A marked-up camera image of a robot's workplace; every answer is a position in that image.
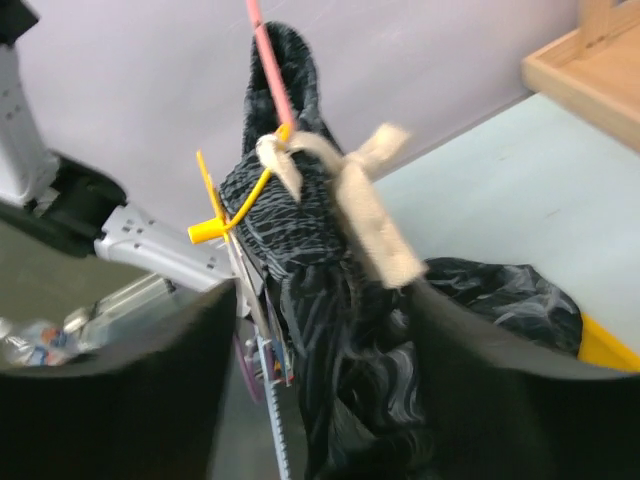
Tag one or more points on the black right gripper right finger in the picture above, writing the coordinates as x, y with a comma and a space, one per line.
505, 408

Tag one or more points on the pink wire hanger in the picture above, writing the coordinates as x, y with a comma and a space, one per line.
271, 69

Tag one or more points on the grey slotted cable duct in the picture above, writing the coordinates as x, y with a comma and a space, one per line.
274, 412

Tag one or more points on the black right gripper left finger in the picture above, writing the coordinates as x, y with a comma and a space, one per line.
141, 407

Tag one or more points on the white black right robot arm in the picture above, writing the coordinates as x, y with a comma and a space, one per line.
80, 211

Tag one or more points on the wooden hanging rack frame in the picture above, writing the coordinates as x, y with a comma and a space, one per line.
593, 71

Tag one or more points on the dark patterned shorts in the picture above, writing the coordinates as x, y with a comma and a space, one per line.
354, 359

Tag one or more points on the yellow plastic tray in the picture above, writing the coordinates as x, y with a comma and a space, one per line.
599, 347

